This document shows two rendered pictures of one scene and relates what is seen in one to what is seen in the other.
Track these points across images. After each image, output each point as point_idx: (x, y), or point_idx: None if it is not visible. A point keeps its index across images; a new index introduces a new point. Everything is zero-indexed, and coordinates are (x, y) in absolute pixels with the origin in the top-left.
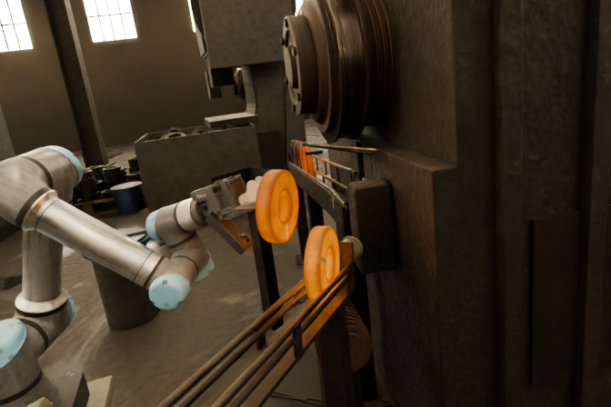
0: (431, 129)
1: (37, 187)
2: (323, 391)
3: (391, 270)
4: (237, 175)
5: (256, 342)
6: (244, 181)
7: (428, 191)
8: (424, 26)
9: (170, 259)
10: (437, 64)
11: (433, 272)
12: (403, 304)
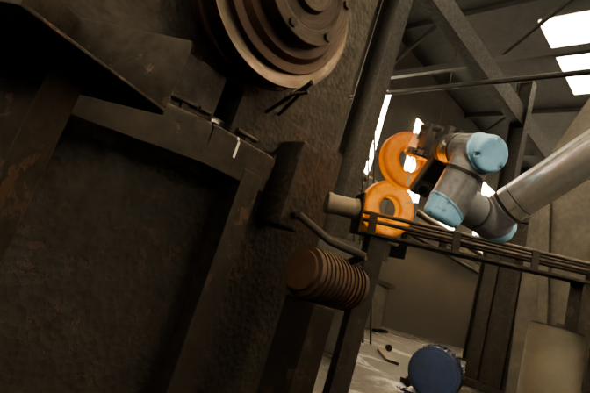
0: (319, 125)
1: None
2: (311, 367)
3: (250, 233)
4: (423, 125)
5: (459, 246)
6: (419, 131)
7: (337, 167)
8: (334, 67)
9: (485, 196)
10: (337, 95)
11: (321, 221)
12: (261, 264)
